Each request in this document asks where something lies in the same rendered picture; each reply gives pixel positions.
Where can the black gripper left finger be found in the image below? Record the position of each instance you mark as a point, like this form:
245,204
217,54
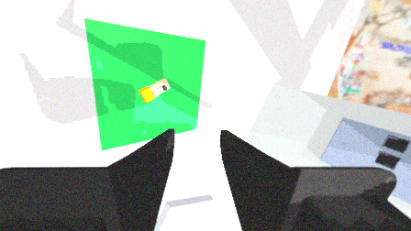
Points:
127,194

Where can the green flat square patch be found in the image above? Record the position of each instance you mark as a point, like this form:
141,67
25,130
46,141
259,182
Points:
125,60

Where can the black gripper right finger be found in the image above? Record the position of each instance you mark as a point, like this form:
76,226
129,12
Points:
268,194

